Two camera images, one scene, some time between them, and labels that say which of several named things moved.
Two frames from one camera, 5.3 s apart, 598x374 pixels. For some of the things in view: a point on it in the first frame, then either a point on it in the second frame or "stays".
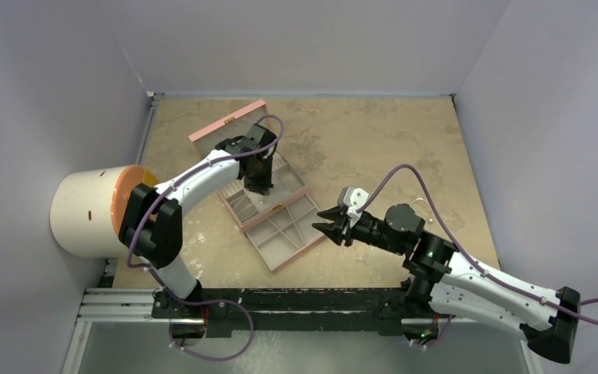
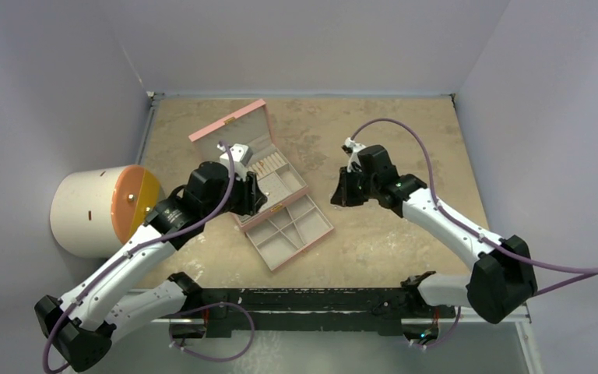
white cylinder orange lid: x=88 y=208 stays
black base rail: x=238 y=311 stays
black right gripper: x=344 y=225 -> x=345 y=188
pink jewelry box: x=249 y=209 stays
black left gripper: x=261 y=187 -> x=251 y=197
